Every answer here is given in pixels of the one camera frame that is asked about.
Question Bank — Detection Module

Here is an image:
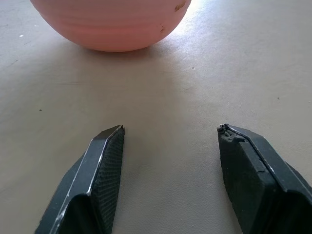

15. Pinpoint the pink ribbed bowl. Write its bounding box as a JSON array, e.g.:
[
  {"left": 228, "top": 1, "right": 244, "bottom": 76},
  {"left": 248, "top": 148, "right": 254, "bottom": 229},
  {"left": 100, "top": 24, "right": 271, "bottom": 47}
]
[{"left": 29, "top": 0, "right": 192, "bottom": 52}]

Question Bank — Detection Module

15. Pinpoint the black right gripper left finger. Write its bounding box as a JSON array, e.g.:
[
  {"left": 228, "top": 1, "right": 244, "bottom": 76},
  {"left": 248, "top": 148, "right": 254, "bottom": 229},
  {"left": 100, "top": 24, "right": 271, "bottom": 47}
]
[{"left": 34, "top": 125, "right": 126, "bottom": 234}]

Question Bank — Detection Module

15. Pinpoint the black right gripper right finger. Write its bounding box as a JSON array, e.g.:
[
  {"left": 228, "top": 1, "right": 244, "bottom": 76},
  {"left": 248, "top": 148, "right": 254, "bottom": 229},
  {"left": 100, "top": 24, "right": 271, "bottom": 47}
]
[{"left": 216, "top": 123, "right": 312, "bottom": 234}]

